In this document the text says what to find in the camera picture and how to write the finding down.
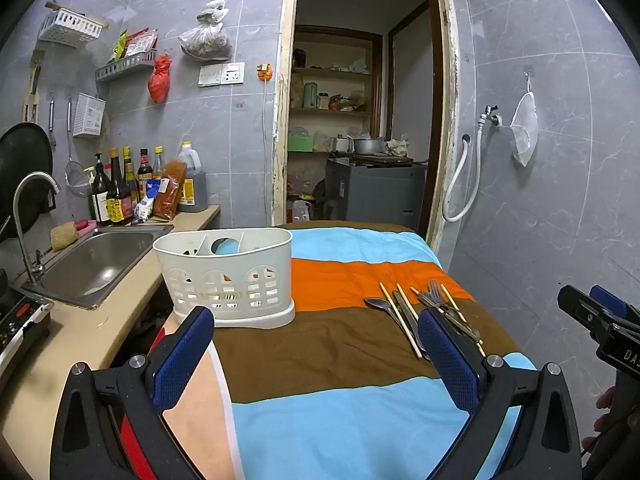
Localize blue white packet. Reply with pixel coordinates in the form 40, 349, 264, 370
133, 178, 169, 221

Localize grey washing machine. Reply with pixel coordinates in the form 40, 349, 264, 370
325, 157, 427, 231

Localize soy sauce bottle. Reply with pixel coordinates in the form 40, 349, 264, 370
107, 147, 133, 224

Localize yellow cap sauce bottle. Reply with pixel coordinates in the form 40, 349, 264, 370
122, 146, 141, 211

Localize clear bag of dried goods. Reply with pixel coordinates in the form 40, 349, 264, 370
178, 0, 234, 61

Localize metal mesh strainer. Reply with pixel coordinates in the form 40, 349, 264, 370
64, 99, 94, 199

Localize white mesh bag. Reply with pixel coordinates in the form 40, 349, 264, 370
509, 74, 540, 168

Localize black wok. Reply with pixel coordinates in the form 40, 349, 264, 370
0, 122, 54, 233

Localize red seasoning packets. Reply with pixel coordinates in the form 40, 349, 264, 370
125, 29, 159, 59

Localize metal table knife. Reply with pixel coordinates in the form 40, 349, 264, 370
391, 290, 430, 356

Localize striped blanket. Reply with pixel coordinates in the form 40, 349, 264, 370
160, 222, 542, 480

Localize red plastic bag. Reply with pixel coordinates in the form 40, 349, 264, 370
147, 55, 174, 105

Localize white power cable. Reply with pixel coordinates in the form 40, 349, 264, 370
261, 79, 271, 147

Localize grey wall shelf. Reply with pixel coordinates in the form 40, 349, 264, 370
95, 52, 156, 83

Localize dark pump bottle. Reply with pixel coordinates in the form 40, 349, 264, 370
88, 154, 111, 224

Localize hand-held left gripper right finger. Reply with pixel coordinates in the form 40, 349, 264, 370
417, 309, 583, 480

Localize stainless steel sink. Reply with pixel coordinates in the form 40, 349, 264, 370
14, 225, 174, 311

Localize white hose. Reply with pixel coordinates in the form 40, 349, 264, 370
442, 124, 484, 223

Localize wooden door frame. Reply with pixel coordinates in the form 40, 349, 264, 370
271, 0, 460, 256

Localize orange spice packet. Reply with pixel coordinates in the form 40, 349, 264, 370
152, 160, 187, 221

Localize dark vinegar bottle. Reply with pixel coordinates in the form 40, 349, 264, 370
136, 148, 154, 196

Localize large oil jug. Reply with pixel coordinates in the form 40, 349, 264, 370
177, 141, 209, 213

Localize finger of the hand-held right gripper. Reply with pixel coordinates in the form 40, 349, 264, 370
590, 285, 629, 317
557, 285, 628, 342

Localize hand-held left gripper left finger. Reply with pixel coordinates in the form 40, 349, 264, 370
50, 305, 216, 480

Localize dark thin metal utensil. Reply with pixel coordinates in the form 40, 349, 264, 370
416, 292, 483, 346

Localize metal spoon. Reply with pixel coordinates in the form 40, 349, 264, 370
364, 297, 431, 361

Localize metal faucet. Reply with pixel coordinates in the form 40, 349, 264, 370
12, 171, 61, 286

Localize wooden shelf unit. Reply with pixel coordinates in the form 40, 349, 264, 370
289, 27, 384, 161

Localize white plastic utensil caddy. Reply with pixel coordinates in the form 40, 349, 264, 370
152, 227, 296, 330

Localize person's right hand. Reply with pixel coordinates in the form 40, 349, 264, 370
582, 388, 640, 454

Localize white hanging box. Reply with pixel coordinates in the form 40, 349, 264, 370
73, 93, 107, 139

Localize wooden spatula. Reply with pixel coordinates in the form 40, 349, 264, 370
22, 50, 45, 124

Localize white plastic wall basket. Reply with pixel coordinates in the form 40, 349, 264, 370
37, 7, 104, 49

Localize yellow sponge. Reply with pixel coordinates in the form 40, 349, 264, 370
50, 224, 79, 252

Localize metal pot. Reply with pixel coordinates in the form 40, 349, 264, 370
352, 135, 386, 156

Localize metal fork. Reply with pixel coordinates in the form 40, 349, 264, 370
426, 280, 482, 343

